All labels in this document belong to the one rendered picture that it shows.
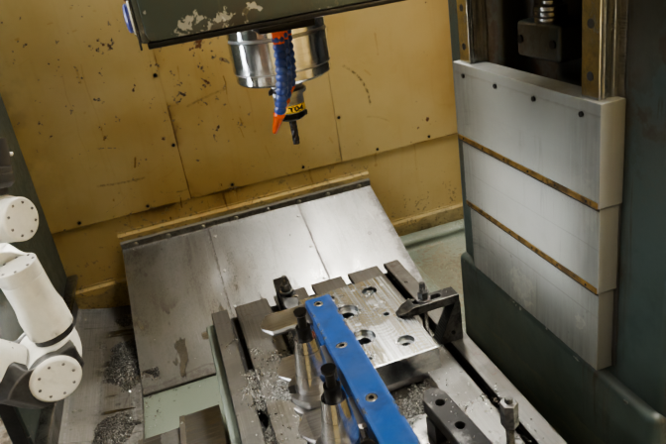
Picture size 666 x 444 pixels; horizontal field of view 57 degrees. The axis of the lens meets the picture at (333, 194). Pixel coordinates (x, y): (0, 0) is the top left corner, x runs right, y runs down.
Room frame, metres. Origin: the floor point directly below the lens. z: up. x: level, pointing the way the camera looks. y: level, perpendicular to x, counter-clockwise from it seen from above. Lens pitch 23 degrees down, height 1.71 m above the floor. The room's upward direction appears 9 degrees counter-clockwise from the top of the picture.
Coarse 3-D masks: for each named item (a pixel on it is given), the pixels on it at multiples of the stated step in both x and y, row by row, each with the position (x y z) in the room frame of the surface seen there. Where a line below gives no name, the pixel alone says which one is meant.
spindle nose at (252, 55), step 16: (240, 32) 0.95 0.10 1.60; (304, 32) 0.95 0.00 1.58; (320, 32) 0.97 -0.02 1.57; (240, 48) 0.96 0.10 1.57; (256, 48) 0.94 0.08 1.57; (272, 48) 0.93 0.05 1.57; (304, 48) 0.95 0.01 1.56; (320, 48) 0.97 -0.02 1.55; (240, 64) 0.96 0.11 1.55; (256, 64) 0.94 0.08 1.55; (272, 64) 0.93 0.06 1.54; (304, 64) 0.94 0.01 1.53; (320, 64) 0.96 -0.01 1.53; (240, 80) 0.98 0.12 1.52; (256, 80) 0.95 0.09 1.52; (272, 80) 0.94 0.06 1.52; (304, 80) 0.95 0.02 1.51
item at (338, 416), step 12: (324, 396) 0.49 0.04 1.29; (324, 408) 0.48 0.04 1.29; (336, 408) 0.47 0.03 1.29; (348, 408) 0.48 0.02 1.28; (324, 420) 0.48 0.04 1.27; (336, 420) 0.47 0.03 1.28; (348, 420) 0.47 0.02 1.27; (324, 432) 0.48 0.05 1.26; (336, 432) 0.47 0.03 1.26; (348, 432) 0.47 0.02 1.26; (360, 432) 0.49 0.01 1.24
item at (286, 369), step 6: (324, 348) 0.67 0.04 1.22; (324, 354) 0.66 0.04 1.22; (282, 360) 0.66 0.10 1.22; (288, 360) 0.66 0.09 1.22; (330, 360) 0.64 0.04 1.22; (282, 366) 0.65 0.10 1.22; (288, 366) 0.64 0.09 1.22; (294, 366) 0.64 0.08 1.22; (282, 372) 0.64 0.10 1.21; (288, 372) 0.63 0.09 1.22; (294, 372) 0.63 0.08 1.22; (282, 378) 0.63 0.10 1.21; (288, 378) 0.62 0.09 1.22
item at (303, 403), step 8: (336, 376) 0.61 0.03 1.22; (288, 384) 0.60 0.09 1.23; (296, 392) 0.59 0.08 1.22; (296, 400) 0.57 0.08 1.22; (304, 400) 0.57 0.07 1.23; (312, 400) 0.56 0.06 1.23; (320, 400) 0.56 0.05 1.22; (296, 408) 0.58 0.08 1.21; (304, 408) 0.57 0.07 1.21; (312, 408) 0.56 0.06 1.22
